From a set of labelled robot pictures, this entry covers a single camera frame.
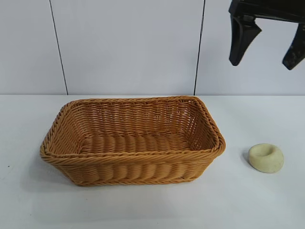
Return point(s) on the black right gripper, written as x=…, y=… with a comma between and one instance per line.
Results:
x=267, y=9

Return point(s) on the pale yellow egg yolk pastry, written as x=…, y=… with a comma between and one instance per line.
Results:
x=274, y=164

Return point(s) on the tan woven wicker basket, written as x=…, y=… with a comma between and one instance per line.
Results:
x=133, y=164

